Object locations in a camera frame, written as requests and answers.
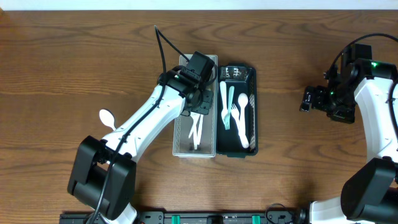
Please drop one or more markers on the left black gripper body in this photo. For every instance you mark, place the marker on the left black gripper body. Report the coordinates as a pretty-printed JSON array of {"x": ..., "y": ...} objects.
[{"x": 203, "y": 106}]

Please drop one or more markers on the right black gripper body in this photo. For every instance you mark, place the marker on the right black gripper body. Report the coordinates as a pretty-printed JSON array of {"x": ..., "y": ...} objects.
[{"x": 310, "y": 100}]

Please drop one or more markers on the white plastic spoon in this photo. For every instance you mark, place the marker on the white plastic spoon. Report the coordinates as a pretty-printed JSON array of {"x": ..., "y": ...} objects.
[
  {"x": 191, "y": 131},
  {"x": 195, "y": 120},
  {"x": 107, "y": 118},
  {"x": 199, "y": 130}
]

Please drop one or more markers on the mint green plastic fork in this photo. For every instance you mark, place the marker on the mint green plastic fork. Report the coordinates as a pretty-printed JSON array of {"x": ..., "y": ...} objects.
[{"x": 230, "y": 102}]

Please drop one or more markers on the white plastic fork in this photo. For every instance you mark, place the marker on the white plastic fork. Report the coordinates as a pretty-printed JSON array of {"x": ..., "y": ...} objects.
[{"x": 242, "y": 135}]

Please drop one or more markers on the pink plastic spoon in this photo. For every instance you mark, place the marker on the pink plastic spoon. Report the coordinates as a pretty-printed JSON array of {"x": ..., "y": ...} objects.
[{"x": 242, "y": 101}]

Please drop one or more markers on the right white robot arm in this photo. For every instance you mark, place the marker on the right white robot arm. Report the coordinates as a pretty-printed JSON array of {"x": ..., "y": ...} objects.
[{"x": 370, "y": 86}]

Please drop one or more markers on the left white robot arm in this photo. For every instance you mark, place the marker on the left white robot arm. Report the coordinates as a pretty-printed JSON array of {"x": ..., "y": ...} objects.
[{"x": 104, "y": 170}]

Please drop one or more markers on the clear plastic mesh basket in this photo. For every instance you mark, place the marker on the clear plastic mesh basket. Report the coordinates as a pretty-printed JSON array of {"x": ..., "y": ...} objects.
[{"x": 183, "y": 145}]

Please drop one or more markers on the dark green mesh basket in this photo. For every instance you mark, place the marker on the dark green mesh basket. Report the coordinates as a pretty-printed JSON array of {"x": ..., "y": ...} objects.
[{"x": 243, "y": 78}]

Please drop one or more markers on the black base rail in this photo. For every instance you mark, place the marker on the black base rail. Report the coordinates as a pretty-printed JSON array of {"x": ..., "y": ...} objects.
[{"x": 279, "y": 215}]

